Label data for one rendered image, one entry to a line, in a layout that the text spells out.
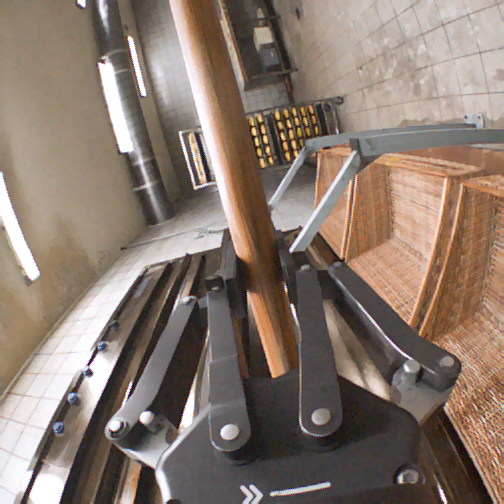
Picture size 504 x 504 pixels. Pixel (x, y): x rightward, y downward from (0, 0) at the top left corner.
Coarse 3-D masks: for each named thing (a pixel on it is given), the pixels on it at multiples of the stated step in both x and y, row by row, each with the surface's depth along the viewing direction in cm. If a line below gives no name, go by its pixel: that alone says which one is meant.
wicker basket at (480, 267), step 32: (480, 192) 43; (480, 224) 46; (448, 256) 49; (480, 256) 49; (448, 288) 53; (480, 288) 53; (448, 320) 57; (480, 320) 53; (480, 352) 46; (480, 384) 40; (448, 416) 40; (480, 416) 34; (480, 448) 28
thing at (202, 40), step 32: (192, 0) 11; (192, 32) 12; (192, 64) 13; (224, 64) 13; (224, 96) 14; (224, 128) 15; (224, 160) 16; (256, 160) 16; (224, 192) 17; (256, 192) 17; (256, 224) 17; (256, 256) 18; (256, 288) 19; (256, 320) 21; (288, 320) 21; (288, 352) 22
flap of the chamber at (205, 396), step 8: (224, 240) 148; (224, 248) 137; (224, 256) 127; (224, 264) 118; (240, 320) 107; (240, 328) 102; (240, 336) 98; (208, 344) 72; (208, 352) 68; (208, 360) 65; (208, 384) 57; (208, 392) 55; (200, 400) 54; (208, 400) 53; (200, 408) 51
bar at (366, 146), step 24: (480, 120) 80; (312, 144) 91; (336, 144) 91; (360, 144) 47; (384, 144) 47; (408, 144) 47; (432, 144) 47; (456, 144) 46; (360, 168) 51; (336, 192) 52; (312, 216) 56
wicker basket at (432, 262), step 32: (384, 160) 76; (416, 160) 69; (384, 192) 102; (416, 192) 82; (448, 192) 48; (352, 224) 107; (384, 224) 107; (416, 224) 88; (448, 224) 51; (352, 256) 114; (384, 256) 103; (416, 256) 91; (384, 288) 89; (416, 288) 78; (416, 320) 63
